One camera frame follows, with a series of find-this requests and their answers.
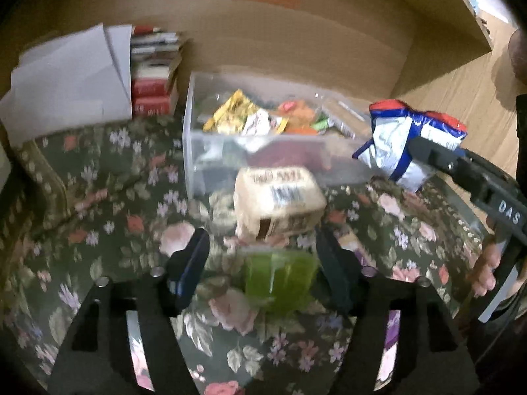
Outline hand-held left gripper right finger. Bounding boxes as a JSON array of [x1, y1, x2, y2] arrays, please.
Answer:
[[315, 226, 482, 395]]

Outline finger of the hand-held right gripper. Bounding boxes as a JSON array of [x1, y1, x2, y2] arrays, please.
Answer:
[[407, 136, 474, 190]]

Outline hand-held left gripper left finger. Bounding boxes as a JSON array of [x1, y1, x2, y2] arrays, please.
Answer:
[[48, 227, 211, 395]]

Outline blue white orange snack bag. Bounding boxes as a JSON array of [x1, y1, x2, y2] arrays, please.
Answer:
[[352, 99, 469, 194]]

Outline green jelly cup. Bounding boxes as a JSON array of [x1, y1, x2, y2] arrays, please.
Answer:
[[242, 250, 320, 314]]

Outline beige cake packet with barcode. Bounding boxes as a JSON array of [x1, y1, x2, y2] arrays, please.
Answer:
[[233, 167, 328, 242]]

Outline pale long biscuit packet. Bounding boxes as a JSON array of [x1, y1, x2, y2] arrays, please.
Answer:
[[321, 96, 372, 137]]

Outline clear plastic storage box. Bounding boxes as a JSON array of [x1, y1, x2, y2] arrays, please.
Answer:
[[182, 71, 380, 201]]

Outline orange bread packet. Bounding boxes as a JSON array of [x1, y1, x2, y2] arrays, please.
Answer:
[[275, 99, 327, 135]]

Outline yellow snack packet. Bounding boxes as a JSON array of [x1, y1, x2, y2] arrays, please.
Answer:
[[203, 89, 259, 135]]

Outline person's right hand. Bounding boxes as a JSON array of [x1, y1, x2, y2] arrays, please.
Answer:
[[473, 242, 502, 298]]

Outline purple snack packet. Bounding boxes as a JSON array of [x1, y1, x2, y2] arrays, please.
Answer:
[[378, 309, 403, 382]]

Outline floral tablecloth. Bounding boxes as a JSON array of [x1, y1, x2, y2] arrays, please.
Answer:
[[0, 114, 495, 395]]

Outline wooden shelf board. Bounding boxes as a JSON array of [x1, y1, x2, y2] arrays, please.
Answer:
[[435, 0, 495, 53]]

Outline stack of small books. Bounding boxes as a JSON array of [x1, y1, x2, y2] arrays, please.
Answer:
[[130, 25, 188, 118]]

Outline white paper sheets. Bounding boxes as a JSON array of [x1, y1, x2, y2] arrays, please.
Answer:
[[0, 23, 135, 147]]

